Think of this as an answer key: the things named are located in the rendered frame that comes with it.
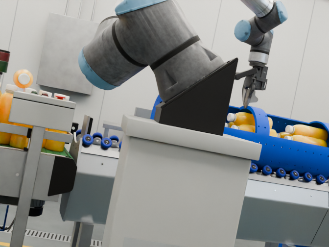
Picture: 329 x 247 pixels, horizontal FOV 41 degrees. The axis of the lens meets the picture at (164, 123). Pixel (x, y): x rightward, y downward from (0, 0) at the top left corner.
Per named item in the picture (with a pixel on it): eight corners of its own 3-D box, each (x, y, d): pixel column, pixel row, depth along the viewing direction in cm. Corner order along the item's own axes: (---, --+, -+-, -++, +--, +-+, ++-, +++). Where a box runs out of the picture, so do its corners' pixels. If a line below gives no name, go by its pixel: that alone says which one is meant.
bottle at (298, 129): (328, 139, 216) (296, 132, 210) (319, 146, 222) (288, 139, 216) (325, 127, 220) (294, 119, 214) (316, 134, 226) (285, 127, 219)
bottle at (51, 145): (66, 151, 172) (76, 103, 171) (51, 149, 166) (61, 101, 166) (56, 147, 176) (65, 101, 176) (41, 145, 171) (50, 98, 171)
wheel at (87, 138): (94, 134, 175) (93, 136, 177) (82, 132, 174) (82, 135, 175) (93, 144, 173) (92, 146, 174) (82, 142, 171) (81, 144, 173)
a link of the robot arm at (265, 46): (249, 24, 205) (261, 30, 212) (244, 50, 205) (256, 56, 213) (267, 24, 199) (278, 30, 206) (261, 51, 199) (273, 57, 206)
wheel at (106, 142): (113, 139, 177) (112, 141, 179) (103, 135, 177) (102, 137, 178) (110, 148, 175) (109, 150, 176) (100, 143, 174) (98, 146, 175)
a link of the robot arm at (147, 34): (181, 43, 106) (141, -21, 104) (134, 76, 116) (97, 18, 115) (207, 29, 118) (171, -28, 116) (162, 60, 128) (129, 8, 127)
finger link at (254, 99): (257, 110, 205) (261, 90, 204) (246, 108, 203) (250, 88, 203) (253, 110, 208) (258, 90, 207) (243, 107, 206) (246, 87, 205)
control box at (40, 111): (70, 132, 148) (76, 102, 148) (8, 121, 141) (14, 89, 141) (67, 129, 157) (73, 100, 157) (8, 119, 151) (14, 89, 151)
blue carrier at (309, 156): (334, 185, 209) (348, 127, 208) (162, 157, 181) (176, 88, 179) (298, 172, 236) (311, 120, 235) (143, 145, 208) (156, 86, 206)
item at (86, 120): (87, 147, 179) (94, 116, 179) (82, 146, 179) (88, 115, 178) (84, 143, 189) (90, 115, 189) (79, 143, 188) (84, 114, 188)
